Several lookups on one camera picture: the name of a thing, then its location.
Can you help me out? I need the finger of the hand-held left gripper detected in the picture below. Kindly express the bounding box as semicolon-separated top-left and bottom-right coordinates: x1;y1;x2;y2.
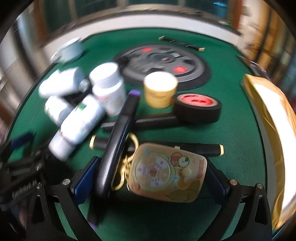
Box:
9;133;36;153
0;144;48;180

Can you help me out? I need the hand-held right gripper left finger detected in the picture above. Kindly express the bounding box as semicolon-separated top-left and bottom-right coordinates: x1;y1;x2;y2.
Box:
26;156;102;241

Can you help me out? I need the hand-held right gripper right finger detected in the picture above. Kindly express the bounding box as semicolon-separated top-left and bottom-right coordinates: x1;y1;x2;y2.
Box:
199;165;274;241

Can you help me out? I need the gold keychain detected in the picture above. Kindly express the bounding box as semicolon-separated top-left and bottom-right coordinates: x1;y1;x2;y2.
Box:
112;132;139;191

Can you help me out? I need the black marker with cream caps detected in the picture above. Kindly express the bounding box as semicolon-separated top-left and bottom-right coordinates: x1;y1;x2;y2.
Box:
90;135;224;156
159;36;205;52

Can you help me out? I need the small white round bottle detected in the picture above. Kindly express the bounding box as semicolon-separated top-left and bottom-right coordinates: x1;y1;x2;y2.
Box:
44;95;73;127

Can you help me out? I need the white bottle with green label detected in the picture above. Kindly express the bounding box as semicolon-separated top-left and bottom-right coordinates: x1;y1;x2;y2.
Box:
48;95;105;161

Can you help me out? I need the black marker with purple caps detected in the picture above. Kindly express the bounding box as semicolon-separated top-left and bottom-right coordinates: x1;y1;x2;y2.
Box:
88;90;141;230

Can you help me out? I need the yellow tray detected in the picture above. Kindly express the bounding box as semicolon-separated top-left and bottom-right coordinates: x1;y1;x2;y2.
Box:
242;74;296;231

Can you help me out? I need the plain black marker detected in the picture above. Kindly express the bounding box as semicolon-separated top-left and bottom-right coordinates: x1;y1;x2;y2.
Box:
101;115;178;133

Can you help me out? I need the white bottle with wide cap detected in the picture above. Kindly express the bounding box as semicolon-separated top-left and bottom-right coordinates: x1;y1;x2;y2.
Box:
89;62;127;116

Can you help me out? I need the white square bottle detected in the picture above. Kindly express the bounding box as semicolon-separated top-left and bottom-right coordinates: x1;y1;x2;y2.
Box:
38;67;85;98

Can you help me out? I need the white mug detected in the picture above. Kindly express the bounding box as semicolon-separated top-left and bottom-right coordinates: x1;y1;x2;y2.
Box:
51;38;85;63

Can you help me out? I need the yellow jar with cream lid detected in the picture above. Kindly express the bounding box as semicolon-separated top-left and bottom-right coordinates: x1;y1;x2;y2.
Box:
143;71;178;109

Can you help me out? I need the dark flat slab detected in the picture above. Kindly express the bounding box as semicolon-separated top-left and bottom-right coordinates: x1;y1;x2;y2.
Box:
248;59;274;80

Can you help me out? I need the grey wheel-shaped table console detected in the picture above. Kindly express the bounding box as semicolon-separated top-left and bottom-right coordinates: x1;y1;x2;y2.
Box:
113;44;211;90

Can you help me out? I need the yellow wooden door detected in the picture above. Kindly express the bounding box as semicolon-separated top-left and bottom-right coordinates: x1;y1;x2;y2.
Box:
236;0;278;61

